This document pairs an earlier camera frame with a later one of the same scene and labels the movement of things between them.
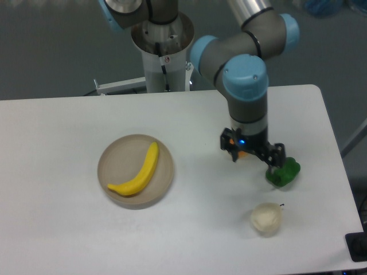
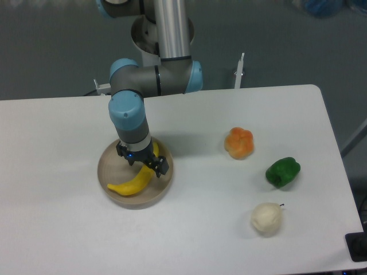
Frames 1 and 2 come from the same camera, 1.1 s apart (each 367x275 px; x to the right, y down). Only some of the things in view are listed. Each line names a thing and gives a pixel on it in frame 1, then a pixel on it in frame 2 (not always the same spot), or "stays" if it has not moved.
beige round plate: (125, 158) stays
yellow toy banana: (135, 184) stays
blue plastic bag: (324, 8) stays
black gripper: (274, 154) → (158, 164)
